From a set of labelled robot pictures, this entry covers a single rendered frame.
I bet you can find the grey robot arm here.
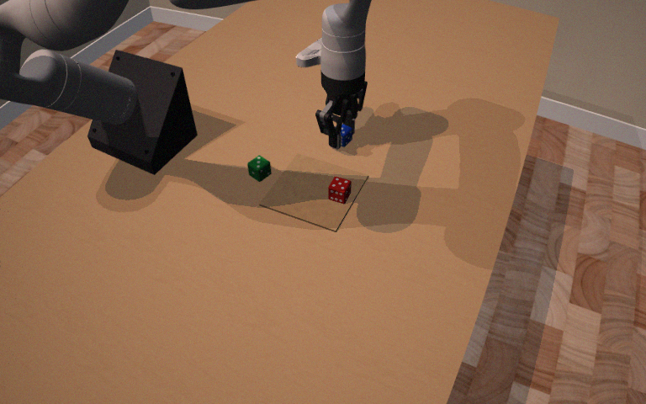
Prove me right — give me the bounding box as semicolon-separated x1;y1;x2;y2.
0;0;372;125

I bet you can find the tan square mat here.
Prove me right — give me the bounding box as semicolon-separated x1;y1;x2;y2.
259;154;368;232

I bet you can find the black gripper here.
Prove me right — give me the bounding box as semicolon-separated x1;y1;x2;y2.
315;72;368;150

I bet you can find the red die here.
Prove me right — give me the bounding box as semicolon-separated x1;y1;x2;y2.
328;177;352;204

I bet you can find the blue die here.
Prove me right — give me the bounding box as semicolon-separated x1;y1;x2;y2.
341;124;352;147

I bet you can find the green die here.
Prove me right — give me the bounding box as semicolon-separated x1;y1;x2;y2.
247;156;272;182

